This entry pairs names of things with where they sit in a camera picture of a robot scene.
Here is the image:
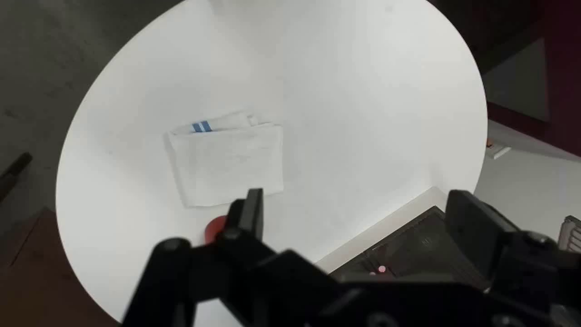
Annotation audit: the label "small red round object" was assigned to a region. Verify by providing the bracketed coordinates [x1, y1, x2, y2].
[204, 212, 234, 245]

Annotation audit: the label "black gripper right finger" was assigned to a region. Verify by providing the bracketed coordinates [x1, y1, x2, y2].
[445, 188, 581, 327]

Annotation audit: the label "dark elongated object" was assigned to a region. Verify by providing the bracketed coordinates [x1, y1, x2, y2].
[0, 150, 35, 203]

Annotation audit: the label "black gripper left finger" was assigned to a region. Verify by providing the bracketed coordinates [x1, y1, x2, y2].
[124, 187, 342, 327]

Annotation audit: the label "dark red desk white top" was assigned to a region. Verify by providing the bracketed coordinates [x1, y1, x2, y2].
[476, 0, 581, 243]

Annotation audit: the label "white towel blue stripes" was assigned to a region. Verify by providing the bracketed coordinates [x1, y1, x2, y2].
[164, 108, 287, 208]

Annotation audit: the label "small white box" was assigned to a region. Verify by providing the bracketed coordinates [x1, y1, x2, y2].
[487, 138, 514, 163]

